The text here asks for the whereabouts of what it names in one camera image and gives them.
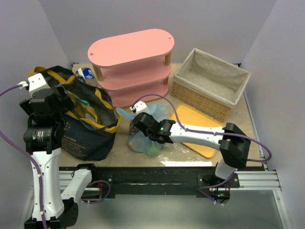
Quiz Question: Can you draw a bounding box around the blue plastic bag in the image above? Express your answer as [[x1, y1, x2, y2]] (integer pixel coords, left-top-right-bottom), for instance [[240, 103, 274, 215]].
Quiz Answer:
[[116, 103, 168, 158]]

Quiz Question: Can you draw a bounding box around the wicker basket with liner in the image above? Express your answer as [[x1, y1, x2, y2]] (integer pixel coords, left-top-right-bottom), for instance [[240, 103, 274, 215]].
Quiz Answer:
[[171, 48, 251, 122]]

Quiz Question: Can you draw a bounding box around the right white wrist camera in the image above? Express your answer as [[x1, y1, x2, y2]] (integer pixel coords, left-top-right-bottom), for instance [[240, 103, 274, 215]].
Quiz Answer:
[[130, 101, 151, 116]]

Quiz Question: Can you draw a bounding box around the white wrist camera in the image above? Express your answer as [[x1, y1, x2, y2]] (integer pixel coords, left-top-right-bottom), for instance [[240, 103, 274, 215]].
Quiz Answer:
[[130, 101, 151, 116], [18, 73, 50, 96]]

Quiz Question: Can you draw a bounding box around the yellow tray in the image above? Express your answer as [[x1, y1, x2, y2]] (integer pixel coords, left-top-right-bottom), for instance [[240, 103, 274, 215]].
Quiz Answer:
[[176, 104, 224, 158]]

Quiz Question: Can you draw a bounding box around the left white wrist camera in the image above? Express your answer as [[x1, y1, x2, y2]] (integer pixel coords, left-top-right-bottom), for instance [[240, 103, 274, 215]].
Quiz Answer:
[[18, 73, 50, 96]]

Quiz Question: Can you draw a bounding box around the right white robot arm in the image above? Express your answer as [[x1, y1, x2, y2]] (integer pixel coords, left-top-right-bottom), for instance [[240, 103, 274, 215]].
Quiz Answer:
[[132, 113, 251, 180]]

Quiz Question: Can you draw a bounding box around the blue white can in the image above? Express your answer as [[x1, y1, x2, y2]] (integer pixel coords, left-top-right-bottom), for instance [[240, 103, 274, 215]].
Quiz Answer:
[[75, 67, 95, 83]]

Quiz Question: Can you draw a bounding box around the black base frame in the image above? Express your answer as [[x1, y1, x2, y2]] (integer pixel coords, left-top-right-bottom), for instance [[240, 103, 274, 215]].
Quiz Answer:
[[59, 166, 241, 205]]

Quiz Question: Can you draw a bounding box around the dark denim tote bag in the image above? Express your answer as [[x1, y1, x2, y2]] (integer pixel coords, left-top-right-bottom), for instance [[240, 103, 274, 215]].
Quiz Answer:
[[27, 66, 121, 161]]

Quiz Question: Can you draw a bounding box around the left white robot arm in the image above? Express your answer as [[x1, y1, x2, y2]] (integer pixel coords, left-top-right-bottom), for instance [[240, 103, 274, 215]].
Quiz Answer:
[[20, 85, 94, 229]]

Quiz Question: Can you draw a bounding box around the pink three-tier shelf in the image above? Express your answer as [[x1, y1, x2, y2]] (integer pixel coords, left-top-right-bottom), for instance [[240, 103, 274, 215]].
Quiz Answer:
[[88, 29, 175, 107]]

